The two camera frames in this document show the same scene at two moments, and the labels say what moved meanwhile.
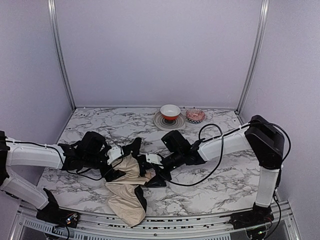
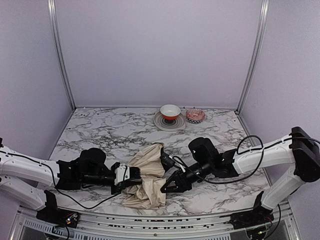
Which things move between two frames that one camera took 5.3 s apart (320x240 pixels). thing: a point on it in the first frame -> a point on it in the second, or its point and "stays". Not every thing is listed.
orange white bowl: [170, 112] stays
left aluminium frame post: [51, 7] stays
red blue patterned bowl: [195, 115] stays
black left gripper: [124, 160] -> [114, 187]
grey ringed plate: [177, 124] stays
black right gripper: [155, 169] -> [182, 180]
